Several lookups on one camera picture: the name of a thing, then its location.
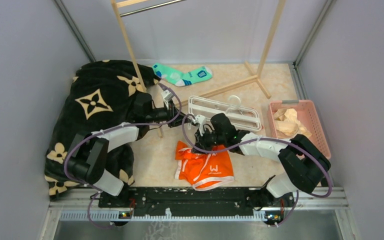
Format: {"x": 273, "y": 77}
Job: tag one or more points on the wooden drying rack frame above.
{"x": 255, "y": 77}

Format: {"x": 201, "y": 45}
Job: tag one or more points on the pink perforated plastic basket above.
{"x": 307, "y": 115}

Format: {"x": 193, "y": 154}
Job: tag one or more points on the black floral blanket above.
{"x": 101, "y": 96}

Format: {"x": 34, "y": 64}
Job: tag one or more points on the white plastic clip hanger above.
{"x": 243, "y": 118}

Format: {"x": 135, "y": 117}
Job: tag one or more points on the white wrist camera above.
{"x": 199, "y": 121}
{"x": 166, "y": 96}

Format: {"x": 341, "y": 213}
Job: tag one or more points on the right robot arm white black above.
{"x": 304, "y": 164}

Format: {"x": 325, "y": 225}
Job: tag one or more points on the beige cloth in basket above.
{"x": 286, "y": 122}

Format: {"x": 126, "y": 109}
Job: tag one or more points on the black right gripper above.
{"x": 200, "y": 141}

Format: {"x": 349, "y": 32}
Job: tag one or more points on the orange underwear white trim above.
{"x": 203, "y": 171}

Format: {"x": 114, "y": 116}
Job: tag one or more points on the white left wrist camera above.
{"x": 166, "y": 96}

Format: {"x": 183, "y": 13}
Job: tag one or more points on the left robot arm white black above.
{"x": 86, "y": 160}

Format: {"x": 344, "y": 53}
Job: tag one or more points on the green patterned sock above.
{"x": 182, "y": 79}

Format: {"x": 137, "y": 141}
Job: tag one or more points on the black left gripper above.
{"x": 174, "y": 117}

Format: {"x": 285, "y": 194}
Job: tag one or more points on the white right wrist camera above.
{"x": 199, "y": 121}

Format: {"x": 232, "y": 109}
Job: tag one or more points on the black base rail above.
{"x": 186, "y": 204}

